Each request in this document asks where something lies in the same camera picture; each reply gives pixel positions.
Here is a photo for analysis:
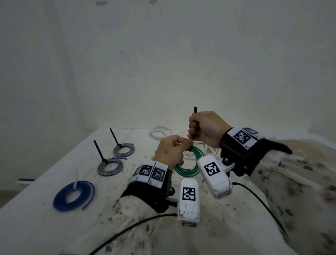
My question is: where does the person's left hand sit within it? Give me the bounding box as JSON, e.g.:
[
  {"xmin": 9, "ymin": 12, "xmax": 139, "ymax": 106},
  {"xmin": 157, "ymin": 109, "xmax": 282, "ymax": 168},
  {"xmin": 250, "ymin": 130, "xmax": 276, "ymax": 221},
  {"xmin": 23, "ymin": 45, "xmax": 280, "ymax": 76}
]
[{"xmin": 153, "ymin": 136, "xmax": 194, "ymax": 171}]

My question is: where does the black left wristband with markers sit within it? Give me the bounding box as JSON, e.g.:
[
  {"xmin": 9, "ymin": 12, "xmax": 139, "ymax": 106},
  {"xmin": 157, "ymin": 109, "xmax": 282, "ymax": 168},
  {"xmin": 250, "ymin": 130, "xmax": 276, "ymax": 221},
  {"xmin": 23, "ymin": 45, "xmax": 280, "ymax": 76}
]
[{"xmin": 120, "ymin": 160, "xmax": 175, "ymax": 213}]

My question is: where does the black wristband with markers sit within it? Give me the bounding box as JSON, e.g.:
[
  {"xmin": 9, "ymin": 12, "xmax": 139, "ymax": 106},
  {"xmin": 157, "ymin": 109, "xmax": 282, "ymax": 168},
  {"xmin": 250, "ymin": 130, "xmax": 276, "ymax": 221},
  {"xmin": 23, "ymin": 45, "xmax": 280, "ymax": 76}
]
[
  {"xmin": 220, "ymin": 127, "xmax": 293, "ymax": 177},
  {"xmin": 120, "ymin": 160, "xmax": 175, "ymax": 213}
]

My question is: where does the green wire coil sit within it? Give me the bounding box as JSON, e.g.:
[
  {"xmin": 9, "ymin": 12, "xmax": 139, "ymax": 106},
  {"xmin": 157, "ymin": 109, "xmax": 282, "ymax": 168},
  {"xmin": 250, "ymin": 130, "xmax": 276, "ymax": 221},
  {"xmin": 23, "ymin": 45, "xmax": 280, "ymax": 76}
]
[{"xmin": 173, "ymin": 146, "xmax": 202, "ymax": 177}]

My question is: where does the person's right hand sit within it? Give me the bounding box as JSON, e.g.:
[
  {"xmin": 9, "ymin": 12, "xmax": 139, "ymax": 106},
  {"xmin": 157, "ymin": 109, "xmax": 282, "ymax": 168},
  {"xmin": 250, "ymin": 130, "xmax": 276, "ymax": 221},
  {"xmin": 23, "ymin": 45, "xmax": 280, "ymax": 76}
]
[{"xmin": 188, "ymin": 111, "xmax": 233, "ymax": 149}]

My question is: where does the blue wire coil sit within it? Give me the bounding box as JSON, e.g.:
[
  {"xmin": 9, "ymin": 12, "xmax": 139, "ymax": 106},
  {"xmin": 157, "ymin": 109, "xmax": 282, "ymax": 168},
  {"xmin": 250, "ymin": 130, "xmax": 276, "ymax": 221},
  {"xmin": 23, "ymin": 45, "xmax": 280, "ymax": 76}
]
[{"xmin": 53, "ymin": 180, "xmax": 96, "ymax": 212}]

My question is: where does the clear blue-striped cable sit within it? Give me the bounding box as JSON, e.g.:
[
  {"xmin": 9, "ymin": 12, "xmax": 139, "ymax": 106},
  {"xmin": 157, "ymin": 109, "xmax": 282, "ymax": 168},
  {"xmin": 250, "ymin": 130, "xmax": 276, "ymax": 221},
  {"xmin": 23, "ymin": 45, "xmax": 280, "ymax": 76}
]
[
  {"xmin": 97, "ymin": 157, "xmax": 127, "ymax": 177},
  {"xmin": 113, "ymin": 143, "xmax": 135, "ymax": 157}
]

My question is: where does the person's right forearm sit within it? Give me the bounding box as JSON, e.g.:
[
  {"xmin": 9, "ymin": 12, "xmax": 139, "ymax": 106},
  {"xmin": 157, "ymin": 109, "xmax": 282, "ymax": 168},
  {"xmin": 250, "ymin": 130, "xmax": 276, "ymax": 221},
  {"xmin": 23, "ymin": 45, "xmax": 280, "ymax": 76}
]
[{"xmin": 248, "ymin": 150, "xmax": 336, "ymax": 255}]

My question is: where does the black right wristband with markers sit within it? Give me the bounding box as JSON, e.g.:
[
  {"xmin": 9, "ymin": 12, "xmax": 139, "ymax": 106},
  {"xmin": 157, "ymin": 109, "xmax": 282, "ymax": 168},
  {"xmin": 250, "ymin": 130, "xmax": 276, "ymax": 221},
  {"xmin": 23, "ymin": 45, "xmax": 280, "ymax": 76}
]
[{"xmin": 220, "ymin": 127, "xmax": 293, "ymax": 177}]

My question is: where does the black left camera lead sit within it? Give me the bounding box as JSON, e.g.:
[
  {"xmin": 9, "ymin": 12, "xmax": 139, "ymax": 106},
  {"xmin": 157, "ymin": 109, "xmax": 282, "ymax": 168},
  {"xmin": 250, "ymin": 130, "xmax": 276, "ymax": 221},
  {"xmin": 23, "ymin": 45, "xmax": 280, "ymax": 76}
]
[{"xmin": 89, "ymin": 213, "xmax": 178, "ymax": 255}]

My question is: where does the person's left forearm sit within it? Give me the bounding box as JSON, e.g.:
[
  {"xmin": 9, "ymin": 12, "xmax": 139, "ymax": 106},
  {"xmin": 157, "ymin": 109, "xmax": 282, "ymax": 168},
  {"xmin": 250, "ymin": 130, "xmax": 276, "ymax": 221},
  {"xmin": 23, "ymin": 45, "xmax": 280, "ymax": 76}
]
[{"xmin": 60, "ymin": 195, "xmax": 168, "ymax": 255}]

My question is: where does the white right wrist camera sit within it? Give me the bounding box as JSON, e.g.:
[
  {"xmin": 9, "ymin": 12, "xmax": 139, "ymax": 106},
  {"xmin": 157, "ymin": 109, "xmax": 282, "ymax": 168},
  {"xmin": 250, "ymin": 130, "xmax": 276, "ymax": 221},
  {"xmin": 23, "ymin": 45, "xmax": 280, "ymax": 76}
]
[{"xmin": 197, "ymin": 155, "xmax": 236, "ymax": 200}]

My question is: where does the black camera lead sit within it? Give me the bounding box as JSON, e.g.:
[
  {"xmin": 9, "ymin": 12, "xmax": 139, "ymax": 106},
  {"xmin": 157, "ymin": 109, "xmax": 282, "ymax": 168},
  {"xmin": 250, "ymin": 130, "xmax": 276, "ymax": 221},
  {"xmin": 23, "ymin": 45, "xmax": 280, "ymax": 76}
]
[
  {"xmin": 89, "ymin": 213, "xmax": 178, "ymax": 255},
  {"xmin": 232, "ymin": 182, "xmax": 288, "ymax": 237}
]

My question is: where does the black right camera lead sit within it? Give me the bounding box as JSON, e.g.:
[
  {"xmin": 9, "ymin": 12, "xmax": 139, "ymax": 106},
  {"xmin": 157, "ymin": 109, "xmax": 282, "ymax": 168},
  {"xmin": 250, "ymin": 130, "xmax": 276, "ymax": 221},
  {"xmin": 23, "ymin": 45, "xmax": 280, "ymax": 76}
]
[{"xmin": 232, "ymin": 182, "xmax": 288, "ymax": 237}]

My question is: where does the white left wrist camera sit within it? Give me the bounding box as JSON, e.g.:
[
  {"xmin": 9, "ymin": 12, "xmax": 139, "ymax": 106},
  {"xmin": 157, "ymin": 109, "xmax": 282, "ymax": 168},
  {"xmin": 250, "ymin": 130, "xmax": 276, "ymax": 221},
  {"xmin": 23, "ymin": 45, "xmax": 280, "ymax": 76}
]
[{"xmin": 178, "ymin": 178, "xmax": 201, "ymax": 228}]

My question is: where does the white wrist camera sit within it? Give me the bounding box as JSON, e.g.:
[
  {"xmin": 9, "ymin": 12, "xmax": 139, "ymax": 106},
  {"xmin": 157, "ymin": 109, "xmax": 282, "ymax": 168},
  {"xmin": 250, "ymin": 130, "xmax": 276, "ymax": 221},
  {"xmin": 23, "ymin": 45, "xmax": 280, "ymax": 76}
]
[
  {"xmin": 178, "ymin": 178, "xmax": 201, "ymax": 228},
  {"xmin": 197, "ymin": 155, "xmax": 236, "ymax": 200}
]

